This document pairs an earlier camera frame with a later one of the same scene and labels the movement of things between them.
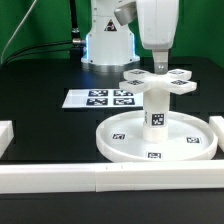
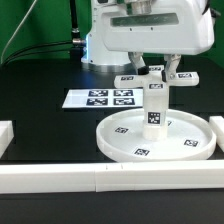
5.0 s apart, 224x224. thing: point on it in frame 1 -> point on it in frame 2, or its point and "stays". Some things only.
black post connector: x=77 y=42 stays
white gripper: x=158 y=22 -> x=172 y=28
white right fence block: x=217 y=123 stays
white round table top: x=188 y=138 stays
